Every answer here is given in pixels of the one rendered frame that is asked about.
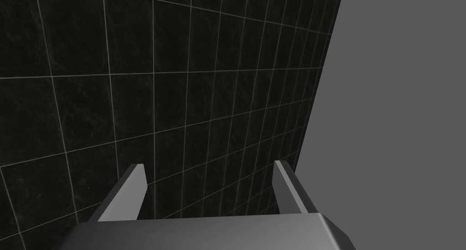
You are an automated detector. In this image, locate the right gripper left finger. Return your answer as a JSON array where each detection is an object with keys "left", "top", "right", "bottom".
[{"left": 87, "top": 163, "right": 148, "bottom": 223}]

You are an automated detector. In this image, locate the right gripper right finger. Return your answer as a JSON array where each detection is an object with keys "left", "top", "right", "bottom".
[{"left": 273, "top": 160, "right": 319, "bottom": 215}]

